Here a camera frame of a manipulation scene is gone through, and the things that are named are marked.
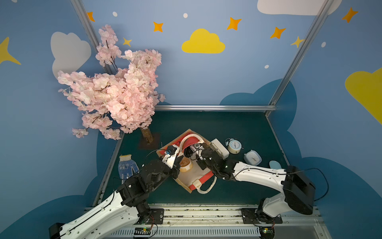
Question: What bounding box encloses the aluminium floor rail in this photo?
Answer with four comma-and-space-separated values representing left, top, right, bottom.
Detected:
268, 112, 299, 166
92, 133, 124, 207

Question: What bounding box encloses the aluminium left corner post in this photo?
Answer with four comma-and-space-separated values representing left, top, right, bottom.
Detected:
70, 0, 115, 75

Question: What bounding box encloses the left small circuit board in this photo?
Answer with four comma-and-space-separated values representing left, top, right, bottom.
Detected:
133, 227, 152, 237

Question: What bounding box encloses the small circuit board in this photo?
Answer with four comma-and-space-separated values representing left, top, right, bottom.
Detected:
259, 227, 275, 239
133, 227, 152, 237

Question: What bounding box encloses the aluminium left floor rail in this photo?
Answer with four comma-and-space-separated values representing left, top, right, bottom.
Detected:
92, 133, 124, 207

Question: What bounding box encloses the white rectangular digital clock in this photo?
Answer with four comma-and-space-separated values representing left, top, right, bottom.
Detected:
210, 138, 229, 160

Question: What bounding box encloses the light blue brush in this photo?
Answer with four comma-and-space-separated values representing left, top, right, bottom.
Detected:
269, 160, 282, 170

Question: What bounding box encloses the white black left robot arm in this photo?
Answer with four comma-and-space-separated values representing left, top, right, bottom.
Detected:
49, 156, 183, 239

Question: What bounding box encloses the aluminium back frame rail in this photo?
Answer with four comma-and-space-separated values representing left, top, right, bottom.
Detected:
155, 105, 277, 112

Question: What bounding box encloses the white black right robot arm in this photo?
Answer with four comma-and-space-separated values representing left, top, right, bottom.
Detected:
193, 147, 316, 222

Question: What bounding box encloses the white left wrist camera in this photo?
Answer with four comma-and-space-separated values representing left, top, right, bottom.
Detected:
162, 144, 180, 169

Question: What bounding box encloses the right small circuit board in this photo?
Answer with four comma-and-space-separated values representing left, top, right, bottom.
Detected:
259, 227, 275, 239

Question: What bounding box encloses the aluminium right corner post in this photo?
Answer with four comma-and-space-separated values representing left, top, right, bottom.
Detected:
265, 0, 334, 118

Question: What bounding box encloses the blue white work glove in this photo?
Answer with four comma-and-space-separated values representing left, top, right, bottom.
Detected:
118, 154, 139, 183

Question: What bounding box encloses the beige red canvas tote bag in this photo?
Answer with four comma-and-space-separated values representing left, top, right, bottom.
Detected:
157, 129, 217, 194

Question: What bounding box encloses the light blue square alarm clock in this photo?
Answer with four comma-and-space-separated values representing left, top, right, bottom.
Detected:
244, 150, 262, 166

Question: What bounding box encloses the pink cherry blossom tree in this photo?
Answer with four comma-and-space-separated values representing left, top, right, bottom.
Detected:
57, 24, 165, 140

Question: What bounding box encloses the metal base rail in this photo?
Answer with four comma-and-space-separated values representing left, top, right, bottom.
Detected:
103, 204, 331, 239

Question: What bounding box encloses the white round alarm clock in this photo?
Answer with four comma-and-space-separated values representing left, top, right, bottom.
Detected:
225, 138, 242, 154

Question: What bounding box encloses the aluminium corner post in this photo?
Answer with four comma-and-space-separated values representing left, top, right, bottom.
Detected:
265, 0, 334, 118
70, 0, 115, 75

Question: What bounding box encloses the aluminium right floor rail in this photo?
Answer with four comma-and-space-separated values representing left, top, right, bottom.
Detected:
268, 112, 299, 166

